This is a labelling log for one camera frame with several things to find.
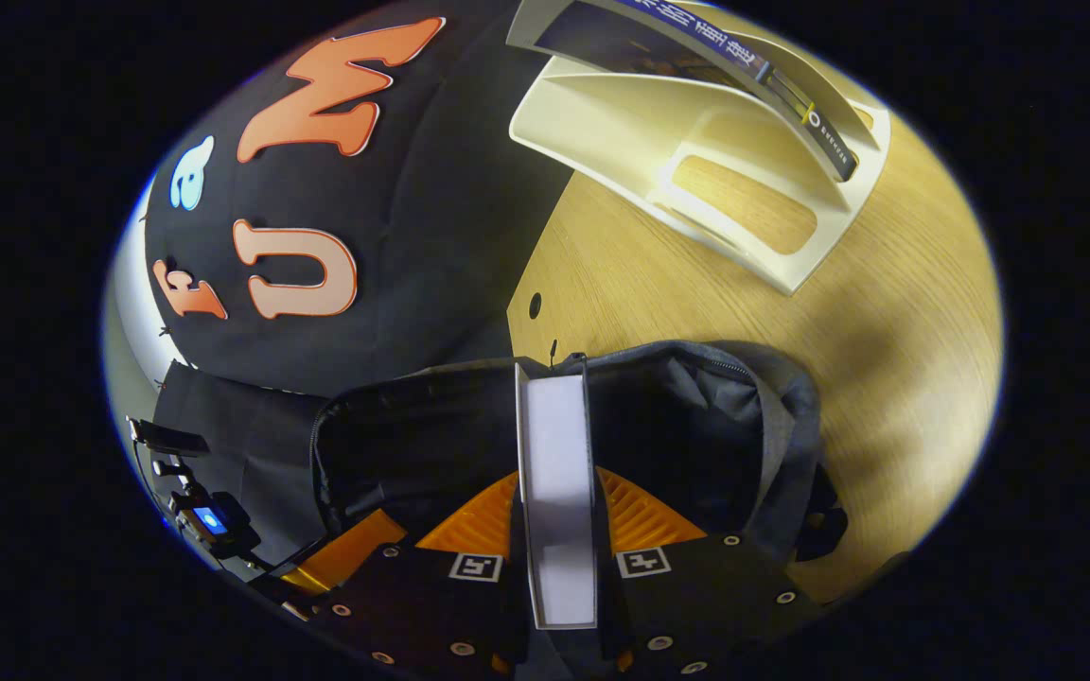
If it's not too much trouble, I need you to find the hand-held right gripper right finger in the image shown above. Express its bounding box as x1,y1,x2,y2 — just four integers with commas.
595,466,822,678

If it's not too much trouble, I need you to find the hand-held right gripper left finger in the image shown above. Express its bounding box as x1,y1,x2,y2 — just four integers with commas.
313,471,532,677

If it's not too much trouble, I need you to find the grey cover book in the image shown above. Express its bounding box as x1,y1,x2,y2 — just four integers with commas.
515,362,600,632

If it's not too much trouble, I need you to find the grey schoolbag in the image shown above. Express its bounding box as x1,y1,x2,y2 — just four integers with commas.
311,340,851,568

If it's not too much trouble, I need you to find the cream white bookshelf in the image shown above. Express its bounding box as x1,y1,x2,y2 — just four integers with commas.
505,0,893,297

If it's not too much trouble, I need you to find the blue cover book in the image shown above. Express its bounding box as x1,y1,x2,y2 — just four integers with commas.
536,0,860,183

